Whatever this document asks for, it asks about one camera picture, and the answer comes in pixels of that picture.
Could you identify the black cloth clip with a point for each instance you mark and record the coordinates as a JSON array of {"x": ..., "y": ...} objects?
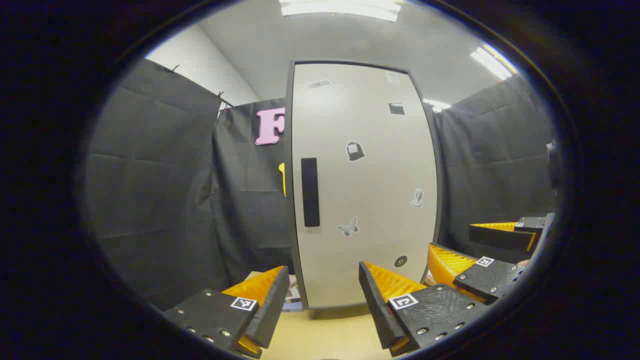
[
  {"x": 221, "y": 96},
  {"x": 174, "y": 68}
]

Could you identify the grey cabinet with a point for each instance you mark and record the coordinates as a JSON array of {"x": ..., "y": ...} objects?
[{"x": 288, "y": 125}]

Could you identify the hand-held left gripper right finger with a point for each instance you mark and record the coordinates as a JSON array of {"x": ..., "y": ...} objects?
[{"x": 375, "y": 305}]

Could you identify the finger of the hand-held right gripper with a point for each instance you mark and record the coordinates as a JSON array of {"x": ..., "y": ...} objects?
[
  {"x": 492, "y": 280},
  {"x": 500, "y": 237}
]

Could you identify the long ceiling light panel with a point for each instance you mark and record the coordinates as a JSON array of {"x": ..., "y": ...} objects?
[{"x": 340, "y": 7}]

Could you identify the bluish book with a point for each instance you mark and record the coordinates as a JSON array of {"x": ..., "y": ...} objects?
[{"x": 294, "y": 306}]

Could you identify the white book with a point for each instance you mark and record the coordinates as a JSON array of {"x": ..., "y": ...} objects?
[{"x": 294, "y": 290}]

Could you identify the black backdrop cloth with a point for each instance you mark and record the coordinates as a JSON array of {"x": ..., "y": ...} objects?
[{"x": 150, "y": 175}]

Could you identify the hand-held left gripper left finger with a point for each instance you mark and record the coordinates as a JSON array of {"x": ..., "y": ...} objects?
[{"x": 272, "y": 310}]

